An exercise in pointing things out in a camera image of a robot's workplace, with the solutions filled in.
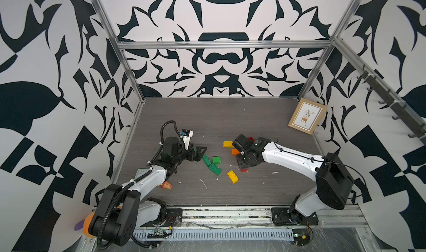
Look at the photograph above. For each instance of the yellow curved lego brick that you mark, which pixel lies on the yellow curved lego brick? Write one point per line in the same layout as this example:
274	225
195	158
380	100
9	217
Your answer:
234	178
228	144

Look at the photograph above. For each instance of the light green square lego brick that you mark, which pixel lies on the light green square lego brick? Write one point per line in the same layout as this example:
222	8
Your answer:
216	160

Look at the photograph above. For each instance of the dark green wide lego brick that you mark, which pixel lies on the dark green wide lego brick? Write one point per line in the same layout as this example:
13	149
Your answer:
215	169

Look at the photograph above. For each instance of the wall hook rail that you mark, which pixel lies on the wall hook rail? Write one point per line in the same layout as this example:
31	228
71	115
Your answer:
402	110

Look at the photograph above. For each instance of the small circuit board left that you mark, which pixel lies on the small circuit board left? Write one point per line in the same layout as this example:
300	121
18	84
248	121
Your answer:
160	233

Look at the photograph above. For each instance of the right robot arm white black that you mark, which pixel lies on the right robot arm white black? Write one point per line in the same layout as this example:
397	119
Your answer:
333	180

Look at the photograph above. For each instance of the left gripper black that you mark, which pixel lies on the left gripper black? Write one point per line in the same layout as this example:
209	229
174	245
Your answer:
197	156

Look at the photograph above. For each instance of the small colourful toy figure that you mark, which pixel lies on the small colourful toy figure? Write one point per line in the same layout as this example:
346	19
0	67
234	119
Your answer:
166	185

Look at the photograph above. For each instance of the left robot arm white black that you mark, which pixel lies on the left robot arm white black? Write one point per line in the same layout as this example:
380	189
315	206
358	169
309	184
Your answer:
123	208

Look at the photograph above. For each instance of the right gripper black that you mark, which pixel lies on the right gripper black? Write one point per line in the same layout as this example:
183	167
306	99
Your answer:
241	165

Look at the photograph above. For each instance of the orange flat lego brick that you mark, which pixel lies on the orange flat lego brick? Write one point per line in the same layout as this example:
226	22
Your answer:
235	152

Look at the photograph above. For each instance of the small circuit board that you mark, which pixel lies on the small circuit board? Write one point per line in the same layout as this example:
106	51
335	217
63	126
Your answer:
302	237
160	233

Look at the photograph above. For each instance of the white slotted cable duct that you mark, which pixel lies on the white slotted cable duct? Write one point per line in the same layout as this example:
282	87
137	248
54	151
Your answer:
180	235

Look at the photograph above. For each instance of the small circuit board right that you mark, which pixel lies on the small circuit board right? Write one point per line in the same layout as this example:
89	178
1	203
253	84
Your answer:
302	237

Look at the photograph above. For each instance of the yellow curved lego brick near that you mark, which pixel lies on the yellow curved lego brick near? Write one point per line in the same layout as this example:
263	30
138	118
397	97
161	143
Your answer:
234	178

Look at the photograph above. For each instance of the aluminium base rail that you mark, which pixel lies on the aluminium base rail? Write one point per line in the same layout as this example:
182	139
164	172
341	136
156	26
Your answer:
261	215

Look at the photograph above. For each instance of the wooden framed picture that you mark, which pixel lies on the wooden framed picture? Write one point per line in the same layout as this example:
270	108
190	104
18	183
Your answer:
307	116

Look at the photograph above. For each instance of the yellow curved lego brick far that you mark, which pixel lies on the yellow curved lego brick far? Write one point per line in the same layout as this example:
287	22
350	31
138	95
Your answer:
228	144

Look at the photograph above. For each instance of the dark green long lego brick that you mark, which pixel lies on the dark green long lego brick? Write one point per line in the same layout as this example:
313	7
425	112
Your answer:
206	160

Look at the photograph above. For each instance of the orange purple object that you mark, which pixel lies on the orange purple object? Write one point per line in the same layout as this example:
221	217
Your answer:
83	226

